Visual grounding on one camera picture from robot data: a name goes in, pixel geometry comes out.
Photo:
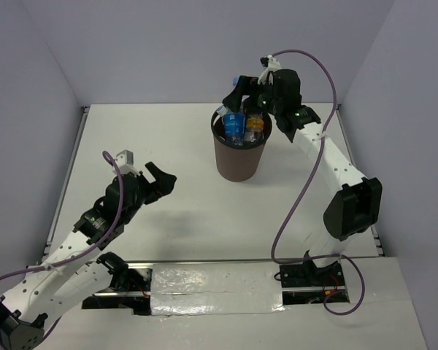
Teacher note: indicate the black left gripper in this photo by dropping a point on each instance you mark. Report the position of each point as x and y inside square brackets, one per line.
[163, 185]

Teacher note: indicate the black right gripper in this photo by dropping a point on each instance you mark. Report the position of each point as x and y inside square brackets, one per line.
[245, 86]

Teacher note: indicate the blue label bottle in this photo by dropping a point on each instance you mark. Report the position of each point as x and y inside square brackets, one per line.
[234, 125]

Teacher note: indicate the clear bottle orange label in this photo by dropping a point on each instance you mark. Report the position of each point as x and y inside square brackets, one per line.
[254, 127]

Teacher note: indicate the blue cap bottle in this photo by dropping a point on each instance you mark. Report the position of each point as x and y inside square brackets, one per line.
[238, 92]

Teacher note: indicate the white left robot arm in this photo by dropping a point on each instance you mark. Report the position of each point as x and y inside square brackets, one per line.
[81, 265]

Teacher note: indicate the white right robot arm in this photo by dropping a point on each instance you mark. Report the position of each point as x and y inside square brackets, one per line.
[355, 204]

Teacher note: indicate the brown bin black rim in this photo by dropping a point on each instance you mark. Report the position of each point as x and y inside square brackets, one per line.
[237, 163]

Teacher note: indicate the silver foil sheet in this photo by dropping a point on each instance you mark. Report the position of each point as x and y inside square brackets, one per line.
[215, 289]

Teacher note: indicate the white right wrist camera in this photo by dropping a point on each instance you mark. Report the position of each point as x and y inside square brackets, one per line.
[270, 64]

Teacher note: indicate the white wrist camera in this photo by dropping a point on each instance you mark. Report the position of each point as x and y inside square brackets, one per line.
[125, 163]
[270, 64]

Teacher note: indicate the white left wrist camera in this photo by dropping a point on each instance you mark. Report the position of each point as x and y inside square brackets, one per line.
[125, 163]

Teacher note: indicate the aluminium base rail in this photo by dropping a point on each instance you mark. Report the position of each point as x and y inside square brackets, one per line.
[135, 294]

